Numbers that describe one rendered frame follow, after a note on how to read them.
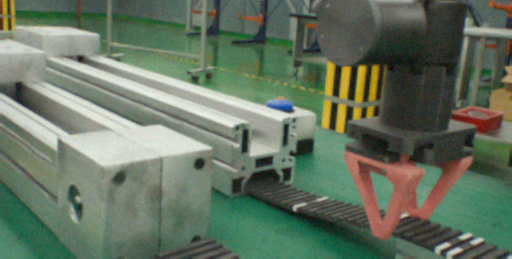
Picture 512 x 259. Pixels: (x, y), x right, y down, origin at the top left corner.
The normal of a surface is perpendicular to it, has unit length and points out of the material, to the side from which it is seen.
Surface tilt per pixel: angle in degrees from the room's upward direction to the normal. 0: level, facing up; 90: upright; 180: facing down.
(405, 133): 0
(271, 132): 90
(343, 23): 90
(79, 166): 90
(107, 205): 90
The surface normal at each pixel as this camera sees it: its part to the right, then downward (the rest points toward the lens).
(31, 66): 0.63, 0.22
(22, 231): 0.07, -0.97
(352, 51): -0.80, 0.08
